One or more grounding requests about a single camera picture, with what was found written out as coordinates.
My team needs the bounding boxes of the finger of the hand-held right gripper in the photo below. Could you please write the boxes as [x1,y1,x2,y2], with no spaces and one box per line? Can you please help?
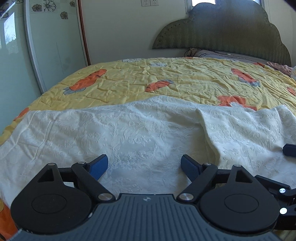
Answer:
[283,143,296,158]
[255,175,296,230]

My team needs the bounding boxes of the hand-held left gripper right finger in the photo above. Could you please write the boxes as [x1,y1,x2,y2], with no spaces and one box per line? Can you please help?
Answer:
[177,154,258,204]

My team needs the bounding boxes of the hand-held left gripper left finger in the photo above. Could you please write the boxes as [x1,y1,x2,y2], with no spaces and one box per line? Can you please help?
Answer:
[36,154,116,204]

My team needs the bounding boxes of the white embossed pants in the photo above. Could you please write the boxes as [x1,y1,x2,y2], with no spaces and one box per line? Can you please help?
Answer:
[0,96,296,204]

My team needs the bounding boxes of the pink cloth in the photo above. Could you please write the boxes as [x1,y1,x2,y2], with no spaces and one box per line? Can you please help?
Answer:
[266,61,293,76]

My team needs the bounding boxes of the yellow carrot print quilt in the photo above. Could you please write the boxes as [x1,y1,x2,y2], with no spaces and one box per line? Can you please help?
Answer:
[0,57,296,240]

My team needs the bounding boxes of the grey patterned pillow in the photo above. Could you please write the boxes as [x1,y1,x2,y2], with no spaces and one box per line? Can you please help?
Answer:
[184,47,269,64]

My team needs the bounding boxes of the brown wooden door trim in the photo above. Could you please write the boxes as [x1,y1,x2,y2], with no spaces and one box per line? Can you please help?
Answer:
[77,0,92,66]

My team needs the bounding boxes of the green scalloped headboard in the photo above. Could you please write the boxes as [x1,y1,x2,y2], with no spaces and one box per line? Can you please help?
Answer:
[152,0,292,66]

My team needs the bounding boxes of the window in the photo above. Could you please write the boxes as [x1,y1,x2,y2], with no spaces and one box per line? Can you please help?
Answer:
[185,0,266,7]

